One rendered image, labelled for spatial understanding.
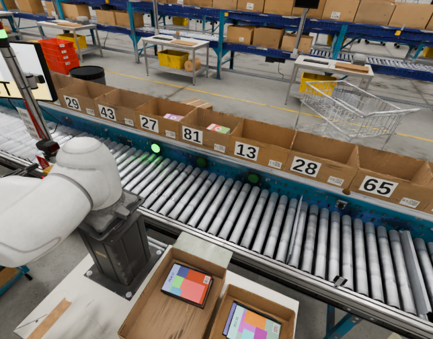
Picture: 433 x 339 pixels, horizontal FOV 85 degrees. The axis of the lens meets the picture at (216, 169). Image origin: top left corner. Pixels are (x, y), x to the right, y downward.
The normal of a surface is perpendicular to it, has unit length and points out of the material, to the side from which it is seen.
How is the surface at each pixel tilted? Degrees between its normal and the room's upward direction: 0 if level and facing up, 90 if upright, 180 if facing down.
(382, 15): 90
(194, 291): 0
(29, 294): 0
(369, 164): 89
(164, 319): 2
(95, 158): 58
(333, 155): 89
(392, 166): 89
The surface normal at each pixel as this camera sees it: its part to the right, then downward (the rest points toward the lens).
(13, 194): 0.24, -0.70
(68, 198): 0.80, -0.36
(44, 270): 0.05, -0.78
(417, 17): -0.42, 0.50
